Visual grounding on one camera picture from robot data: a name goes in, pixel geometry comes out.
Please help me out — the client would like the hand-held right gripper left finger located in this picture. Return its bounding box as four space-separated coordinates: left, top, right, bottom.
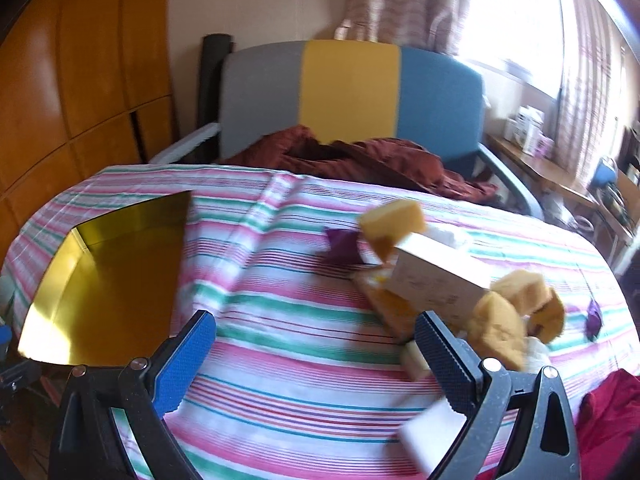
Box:
47 310 218 480

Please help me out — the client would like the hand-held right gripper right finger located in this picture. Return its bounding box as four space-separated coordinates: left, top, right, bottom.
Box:
414 311 582 480

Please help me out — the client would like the beige sponge block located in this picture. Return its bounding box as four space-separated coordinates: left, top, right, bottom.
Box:
400 342 433 382

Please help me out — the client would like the white rectangular block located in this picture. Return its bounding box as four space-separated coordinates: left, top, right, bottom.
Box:
397 395 476 476

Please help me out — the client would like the yellow label snack packet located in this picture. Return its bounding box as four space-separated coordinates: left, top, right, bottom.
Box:
352 265 426 343

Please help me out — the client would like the cream cardboard box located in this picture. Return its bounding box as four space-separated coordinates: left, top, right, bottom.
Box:
387 232 493 333

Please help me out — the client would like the yellow sponge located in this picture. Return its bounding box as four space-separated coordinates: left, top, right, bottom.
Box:
360 199 427 261
492 269 566 343

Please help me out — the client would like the gold tin box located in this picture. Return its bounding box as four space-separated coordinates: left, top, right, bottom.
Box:
19 190 195 368

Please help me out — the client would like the white plastic wrap ball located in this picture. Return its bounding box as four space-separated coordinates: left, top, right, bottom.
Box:
425 225 471 252
525 337 552 372

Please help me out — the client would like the purple packet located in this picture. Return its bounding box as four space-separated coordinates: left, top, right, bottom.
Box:
585 299 603 343
322 226 363 266

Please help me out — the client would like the striped bed sheet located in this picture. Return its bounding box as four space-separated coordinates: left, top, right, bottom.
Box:
0 164 640 480

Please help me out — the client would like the red cloth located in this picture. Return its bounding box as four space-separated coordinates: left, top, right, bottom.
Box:
575 367 640 480

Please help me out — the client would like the maroon quilt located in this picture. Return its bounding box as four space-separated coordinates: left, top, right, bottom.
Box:
222 125 498 203

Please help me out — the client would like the wooden desk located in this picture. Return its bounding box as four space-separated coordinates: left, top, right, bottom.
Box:
485 132 631 261

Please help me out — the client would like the white carton box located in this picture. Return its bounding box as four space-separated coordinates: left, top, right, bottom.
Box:
502 105 545 153

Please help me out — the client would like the grey yellow blue headboard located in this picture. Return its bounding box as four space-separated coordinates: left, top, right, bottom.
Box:
220 40 488 181

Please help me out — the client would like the wooden wardrobe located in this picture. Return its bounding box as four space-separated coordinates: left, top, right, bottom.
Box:
0 0 176 241

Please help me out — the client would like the pink patterned curtain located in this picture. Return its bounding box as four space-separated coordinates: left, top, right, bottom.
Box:
335 0 476 56
555 0 631 186

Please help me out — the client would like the window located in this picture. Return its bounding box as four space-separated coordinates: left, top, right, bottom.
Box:
470 0 566 96

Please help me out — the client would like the grey bed rail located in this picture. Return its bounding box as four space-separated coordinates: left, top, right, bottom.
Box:
149 124 222 163
477 142 547 222

